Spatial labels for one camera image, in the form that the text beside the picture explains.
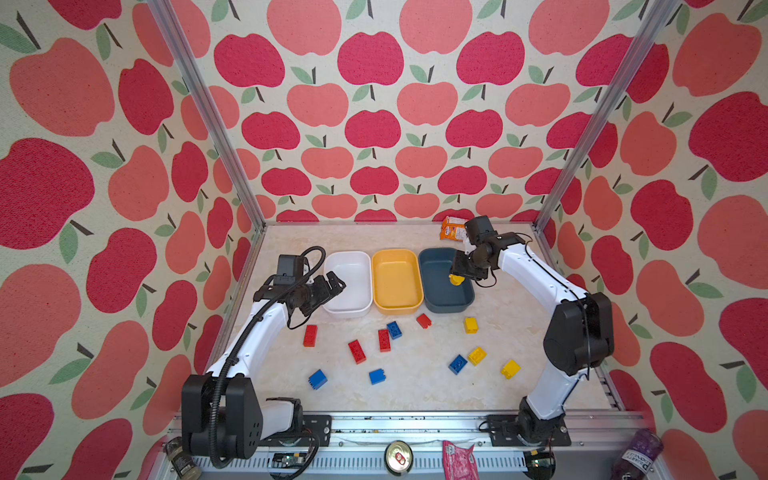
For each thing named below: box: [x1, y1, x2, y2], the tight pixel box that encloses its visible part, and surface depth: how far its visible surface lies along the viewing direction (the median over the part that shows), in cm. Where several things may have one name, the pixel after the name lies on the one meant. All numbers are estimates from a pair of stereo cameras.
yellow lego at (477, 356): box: [468, 346, 488, 366], surface depth 88 cm
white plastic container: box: [323, 251, 373, 319], surface depth 104 cm
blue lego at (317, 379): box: [308, 368, 328, 390], surface depth 83 cm
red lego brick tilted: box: [348, 339, 367, 365], surface depth 87 cm
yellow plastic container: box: [372, 249, 424, 315], surface depth 106 cm
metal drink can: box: [384, 440, 414, 477], surface depth 63 cm
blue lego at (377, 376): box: [368, 368, 387, 385], surface depth 85 cm
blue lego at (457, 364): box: [448, 354, 468, 375], surface depth 86 cm
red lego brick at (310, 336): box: [303, 325, 318, 348], surface depth 92 cm
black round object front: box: [523, 450, 556, 480], surface depth 73 cm
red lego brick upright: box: [378, 329, 391, 353], surface depth 90 cm
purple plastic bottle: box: [612, 429, 664, 480], surface depth 69 cm
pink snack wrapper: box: [442, 440, 479, 480], surface depth 71 cm
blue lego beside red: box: [386, 320, 403, 340], surface depth 92 cm
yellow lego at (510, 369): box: [500, 359, 522, 380], surface depth 84 cm
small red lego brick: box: [416, 313, 433, 329], surface depth 95 cm
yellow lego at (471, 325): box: [464, 317, 479, 335], surface depth 93 cm
